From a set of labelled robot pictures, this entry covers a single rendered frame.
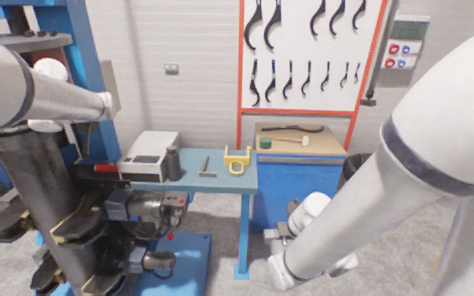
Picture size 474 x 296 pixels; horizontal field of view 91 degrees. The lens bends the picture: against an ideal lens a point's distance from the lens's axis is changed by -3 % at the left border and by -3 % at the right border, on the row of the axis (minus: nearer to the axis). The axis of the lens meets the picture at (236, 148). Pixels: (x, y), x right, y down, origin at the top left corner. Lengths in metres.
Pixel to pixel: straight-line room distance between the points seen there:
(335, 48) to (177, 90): 1.86
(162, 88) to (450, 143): 3.02
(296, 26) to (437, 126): 2.66
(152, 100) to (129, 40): 0.71
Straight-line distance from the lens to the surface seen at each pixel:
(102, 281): 1.77
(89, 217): 1.44
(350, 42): 3.05
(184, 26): 2.94
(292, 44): 2.89
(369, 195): 0.35
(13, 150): 1.31
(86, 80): 1.56
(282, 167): 2.04
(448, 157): 0.28
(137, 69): 3.19
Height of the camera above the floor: 1.90
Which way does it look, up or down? 29 degrees down
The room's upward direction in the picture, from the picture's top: 1 degrees clockwise
